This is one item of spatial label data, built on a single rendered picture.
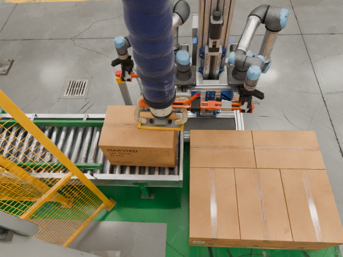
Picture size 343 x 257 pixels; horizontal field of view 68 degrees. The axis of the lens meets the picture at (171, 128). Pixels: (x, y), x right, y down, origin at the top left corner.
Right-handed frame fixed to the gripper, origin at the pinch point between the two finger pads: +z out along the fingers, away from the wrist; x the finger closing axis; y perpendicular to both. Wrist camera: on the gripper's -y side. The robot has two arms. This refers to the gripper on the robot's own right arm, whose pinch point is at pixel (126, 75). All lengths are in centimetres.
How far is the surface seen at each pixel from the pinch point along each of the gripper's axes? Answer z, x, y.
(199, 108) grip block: -3, -31, 58
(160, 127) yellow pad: 11, -39, 30
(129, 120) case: 29.6, -22.7, 0.7
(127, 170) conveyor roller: 70, -51, -4
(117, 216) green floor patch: 125, -83, -22
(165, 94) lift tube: -21, -35, 35
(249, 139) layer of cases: 70, -14, 108
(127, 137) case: 29.7, -39.3, 1.8
